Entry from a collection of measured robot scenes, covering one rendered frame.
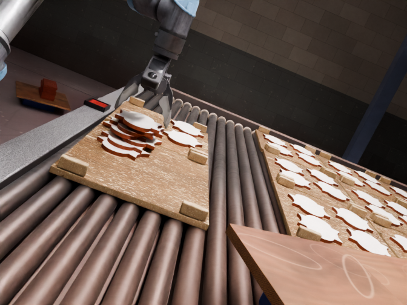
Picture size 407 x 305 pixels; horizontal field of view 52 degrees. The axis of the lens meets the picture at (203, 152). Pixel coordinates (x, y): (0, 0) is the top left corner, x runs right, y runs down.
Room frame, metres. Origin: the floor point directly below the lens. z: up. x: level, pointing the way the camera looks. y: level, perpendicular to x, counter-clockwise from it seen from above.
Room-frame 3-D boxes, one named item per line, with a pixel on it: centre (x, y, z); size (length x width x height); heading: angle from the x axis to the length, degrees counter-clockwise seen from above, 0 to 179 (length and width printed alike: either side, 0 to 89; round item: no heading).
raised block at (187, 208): (0.82, -0.03, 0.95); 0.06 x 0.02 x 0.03; 96
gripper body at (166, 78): (1.13, 0.20, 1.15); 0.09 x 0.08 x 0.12; 6
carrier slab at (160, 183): (1.00, 0.12, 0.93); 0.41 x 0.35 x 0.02; 6
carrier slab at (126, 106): (1.42, 0.17, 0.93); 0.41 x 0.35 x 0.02; 6
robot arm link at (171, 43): (1.12, 0.20, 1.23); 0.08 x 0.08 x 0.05
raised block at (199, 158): (1.21, 0.01, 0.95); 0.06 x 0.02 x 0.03; 96
